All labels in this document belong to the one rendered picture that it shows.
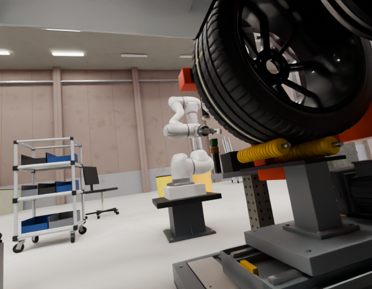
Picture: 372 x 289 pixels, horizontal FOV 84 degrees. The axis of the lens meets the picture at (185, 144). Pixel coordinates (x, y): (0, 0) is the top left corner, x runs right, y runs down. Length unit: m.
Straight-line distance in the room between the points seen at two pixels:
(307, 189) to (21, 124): 11.72
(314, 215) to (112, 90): 11.15
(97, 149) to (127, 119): 2.05
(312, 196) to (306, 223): 0.10
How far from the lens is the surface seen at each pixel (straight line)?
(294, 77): 1.23
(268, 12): 1.08
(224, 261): 0.86
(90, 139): 10.87
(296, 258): 0.67
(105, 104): 11.28
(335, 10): 0.59
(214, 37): 0.68
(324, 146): 0.75
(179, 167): 1.73
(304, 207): 0.82
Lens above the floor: 0.45
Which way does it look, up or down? 9 degrees up
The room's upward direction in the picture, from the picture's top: 8 degrees counter-clockwise
